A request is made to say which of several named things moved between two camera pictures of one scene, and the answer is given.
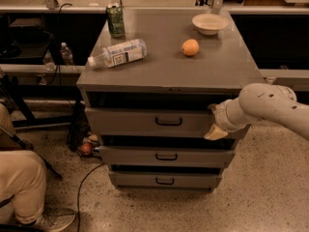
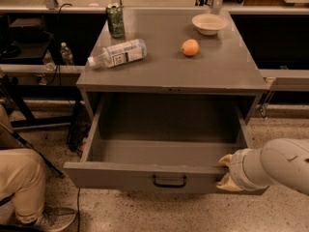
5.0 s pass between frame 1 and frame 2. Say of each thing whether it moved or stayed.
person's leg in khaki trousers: stayed
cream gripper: moved
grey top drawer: moved
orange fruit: stayed
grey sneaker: stayed
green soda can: stayed
